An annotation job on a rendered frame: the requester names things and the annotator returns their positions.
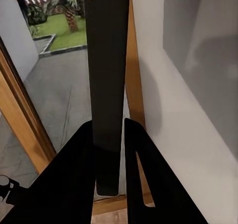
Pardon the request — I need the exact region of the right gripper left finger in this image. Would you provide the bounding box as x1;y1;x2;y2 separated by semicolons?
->
0;120;97;224

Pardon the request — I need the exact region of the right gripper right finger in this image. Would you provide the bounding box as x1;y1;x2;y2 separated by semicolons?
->
124;118;208;224

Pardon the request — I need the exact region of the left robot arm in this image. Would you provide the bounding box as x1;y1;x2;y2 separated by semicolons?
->
0;175;27;205

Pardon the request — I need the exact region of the poster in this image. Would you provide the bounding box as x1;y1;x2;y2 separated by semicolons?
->
84;0;129;196

